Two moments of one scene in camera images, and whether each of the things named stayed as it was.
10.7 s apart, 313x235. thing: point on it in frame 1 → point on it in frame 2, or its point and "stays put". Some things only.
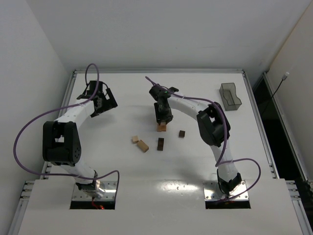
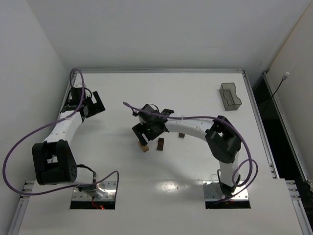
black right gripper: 164,117 → 143,130
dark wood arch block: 160,143 stays put
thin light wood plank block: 143,146 stays put
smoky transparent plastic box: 231,101 stays put
